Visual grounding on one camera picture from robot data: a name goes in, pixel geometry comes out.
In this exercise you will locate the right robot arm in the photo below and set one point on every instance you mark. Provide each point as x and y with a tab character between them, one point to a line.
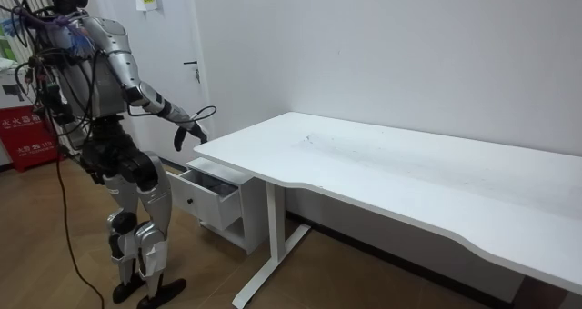
123	68

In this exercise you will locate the white open drawer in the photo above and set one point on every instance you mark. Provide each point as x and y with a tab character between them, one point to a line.
204	204

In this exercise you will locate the white desk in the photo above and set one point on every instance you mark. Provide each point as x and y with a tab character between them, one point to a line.
386	168

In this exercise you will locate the robot legs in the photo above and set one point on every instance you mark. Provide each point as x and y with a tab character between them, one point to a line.
157	200

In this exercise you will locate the robot body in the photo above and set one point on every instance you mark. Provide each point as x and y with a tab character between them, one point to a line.
107	88

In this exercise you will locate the white drawer cabinet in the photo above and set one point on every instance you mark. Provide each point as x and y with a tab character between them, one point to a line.
254	209

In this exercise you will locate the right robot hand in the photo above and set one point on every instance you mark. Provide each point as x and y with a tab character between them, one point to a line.
198	131

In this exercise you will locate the white door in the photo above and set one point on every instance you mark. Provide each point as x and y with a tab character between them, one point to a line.
168	36

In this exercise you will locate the red fire extinguisher box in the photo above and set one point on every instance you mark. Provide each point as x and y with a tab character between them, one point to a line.
25	136

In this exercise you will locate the white cardboard box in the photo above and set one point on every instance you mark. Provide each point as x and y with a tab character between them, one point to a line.
9	82

